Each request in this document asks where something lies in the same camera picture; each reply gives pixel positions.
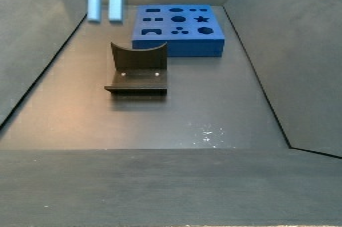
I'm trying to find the blue shape-sorter fixture block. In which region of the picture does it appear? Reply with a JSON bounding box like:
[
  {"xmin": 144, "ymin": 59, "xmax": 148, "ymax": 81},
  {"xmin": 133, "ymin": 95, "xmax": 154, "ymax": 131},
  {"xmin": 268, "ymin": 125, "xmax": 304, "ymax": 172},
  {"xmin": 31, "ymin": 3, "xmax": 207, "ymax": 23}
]
[{"xmin": 130, "ymin": 5, "xmax": 224, "ymax": 57}]

